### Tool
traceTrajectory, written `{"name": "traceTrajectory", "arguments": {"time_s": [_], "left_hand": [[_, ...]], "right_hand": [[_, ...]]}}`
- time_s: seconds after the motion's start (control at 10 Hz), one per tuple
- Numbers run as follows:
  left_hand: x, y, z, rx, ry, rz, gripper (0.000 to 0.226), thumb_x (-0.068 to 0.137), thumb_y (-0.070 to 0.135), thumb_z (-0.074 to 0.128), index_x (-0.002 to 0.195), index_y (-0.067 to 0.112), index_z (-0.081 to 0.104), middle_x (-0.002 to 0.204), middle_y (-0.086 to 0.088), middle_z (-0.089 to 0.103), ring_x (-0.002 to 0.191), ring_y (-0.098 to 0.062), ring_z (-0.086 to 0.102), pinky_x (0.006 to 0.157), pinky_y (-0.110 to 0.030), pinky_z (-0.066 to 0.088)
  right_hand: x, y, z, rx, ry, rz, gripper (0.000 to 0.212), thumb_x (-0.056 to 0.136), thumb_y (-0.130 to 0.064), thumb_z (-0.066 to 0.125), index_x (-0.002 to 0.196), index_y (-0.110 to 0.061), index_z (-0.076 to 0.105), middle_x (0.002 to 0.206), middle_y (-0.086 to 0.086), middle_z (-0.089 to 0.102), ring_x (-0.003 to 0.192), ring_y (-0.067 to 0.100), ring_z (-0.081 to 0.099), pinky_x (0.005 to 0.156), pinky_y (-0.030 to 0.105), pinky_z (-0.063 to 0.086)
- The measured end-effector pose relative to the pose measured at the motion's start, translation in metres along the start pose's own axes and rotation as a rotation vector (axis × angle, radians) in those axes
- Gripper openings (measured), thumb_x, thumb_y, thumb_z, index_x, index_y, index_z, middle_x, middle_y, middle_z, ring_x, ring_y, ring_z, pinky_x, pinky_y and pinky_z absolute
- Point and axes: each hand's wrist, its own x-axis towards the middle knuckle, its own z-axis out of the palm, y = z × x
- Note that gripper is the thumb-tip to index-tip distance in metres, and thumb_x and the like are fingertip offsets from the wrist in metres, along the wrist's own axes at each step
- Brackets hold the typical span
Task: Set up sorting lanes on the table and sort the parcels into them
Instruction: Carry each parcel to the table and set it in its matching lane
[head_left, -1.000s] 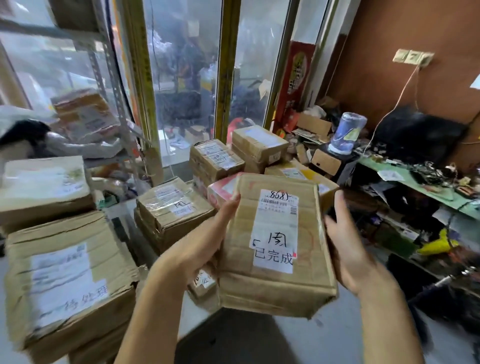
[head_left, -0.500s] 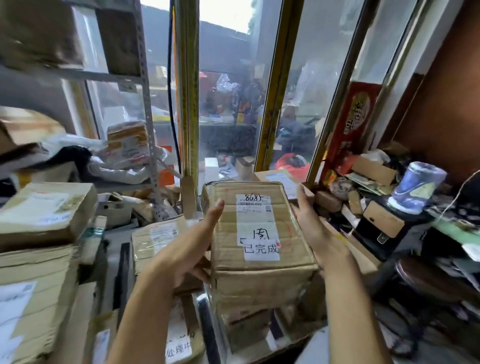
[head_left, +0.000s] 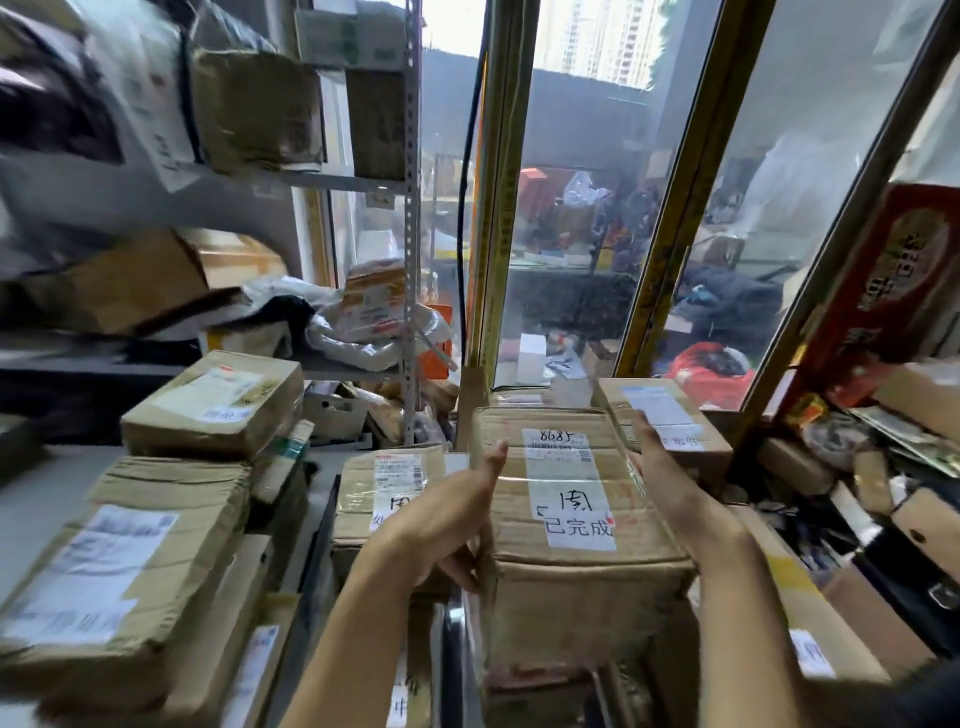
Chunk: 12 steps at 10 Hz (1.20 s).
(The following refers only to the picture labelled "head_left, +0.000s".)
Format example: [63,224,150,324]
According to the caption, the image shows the person's right hand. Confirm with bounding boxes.
[628,410,745,562]

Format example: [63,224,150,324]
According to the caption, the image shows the person's left hand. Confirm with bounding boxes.
[365,440,511,595]

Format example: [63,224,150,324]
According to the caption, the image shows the taped box handwritten label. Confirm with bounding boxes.
[332,446,450,579]

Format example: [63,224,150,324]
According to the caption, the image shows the narrow box with label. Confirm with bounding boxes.
[386,599,438,728]

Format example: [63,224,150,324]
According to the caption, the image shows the green-taped cardboard box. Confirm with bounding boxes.
[251,419,316,508]

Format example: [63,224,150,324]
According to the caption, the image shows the small brown box with label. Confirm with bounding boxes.
[121,350,305,460]

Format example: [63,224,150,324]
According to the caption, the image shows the person's right forearm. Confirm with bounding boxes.
[678,517,826,728]

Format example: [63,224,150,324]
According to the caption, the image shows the person's left forearm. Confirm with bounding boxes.
[281,551,444,728]

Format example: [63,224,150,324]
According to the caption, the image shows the plain cardboard box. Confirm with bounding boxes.
[757,436,838,496]

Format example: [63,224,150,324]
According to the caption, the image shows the red cloth heap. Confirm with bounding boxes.
[663,342,759,412]

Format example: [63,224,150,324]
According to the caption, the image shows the tall narrow cardboard piece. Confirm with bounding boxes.
[453,365,493,451]

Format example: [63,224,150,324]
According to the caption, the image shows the beige storage basket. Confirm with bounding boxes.
[302,386,369,444]

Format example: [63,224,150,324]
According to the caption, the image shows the open cardboard box outdoors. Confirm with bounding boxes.
[581,338,624,380]

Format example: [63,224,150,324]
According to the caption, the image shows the orange paper bag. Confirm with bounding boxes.
[416,303,457,380]

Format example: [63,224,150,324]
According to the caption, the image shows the white box outdoors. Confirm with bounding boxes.
[515,333,549,385]

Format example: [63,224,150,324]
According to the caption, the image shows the white woven sack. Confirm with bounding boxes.
[307,303,455,374]

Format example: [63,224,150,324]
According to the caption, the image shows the brown cardboard floor box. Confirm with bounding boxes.
[821,562,939,680]

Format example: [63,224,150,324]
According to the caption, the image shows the orange white wrapped bundle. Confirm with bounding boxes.
[337,258,410,343]

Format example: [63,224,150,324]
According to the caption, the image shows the black plastic bag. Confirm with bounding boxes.
[254,296,316,331]

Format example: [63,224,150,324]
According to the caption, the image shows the white foam box yellow tape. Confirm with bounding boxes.
[198,322,294,360]

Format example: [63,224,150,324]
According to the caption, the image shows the tall red box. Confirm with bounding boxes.
[776,183,960,421]

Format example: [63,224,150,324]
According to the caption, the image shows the grey metal shelf rack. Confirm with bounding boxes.
[0,0,425,448]

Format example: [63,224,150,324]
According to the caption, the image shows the large yellow-taped cardboard box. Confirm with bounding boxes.
[22,228,290,337]

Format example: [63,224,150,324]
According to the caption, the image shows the cardboard box on rack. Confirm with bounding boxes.
[344,68,410,181]
[187,48,325,175]

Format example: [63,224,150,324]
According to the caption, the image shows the white hanging plastic bag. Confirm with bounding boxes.
[82,0,204,193]

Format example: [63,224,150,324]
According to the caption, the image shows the black plastic bags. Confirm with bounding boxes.
[0,0,125,166]

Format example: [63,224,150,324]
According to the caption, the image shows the glass storefront with taped frame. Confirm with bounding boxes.
[416,0,960,451]

